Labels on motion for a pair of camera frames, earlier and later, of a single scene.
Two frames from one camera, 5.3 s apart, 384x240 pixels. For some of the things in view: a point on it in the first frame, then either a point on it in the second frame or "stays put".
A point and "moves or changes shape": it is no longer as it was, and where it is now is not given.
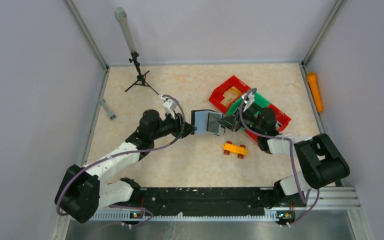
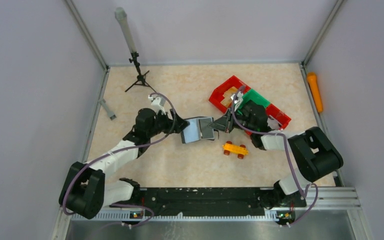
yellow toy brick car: x=229 y=147 stays put
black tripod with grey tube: x=120 y=13 stays put
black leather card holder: x=205 y=120 moves or changes shape
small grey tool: x=111 y=114 stays put
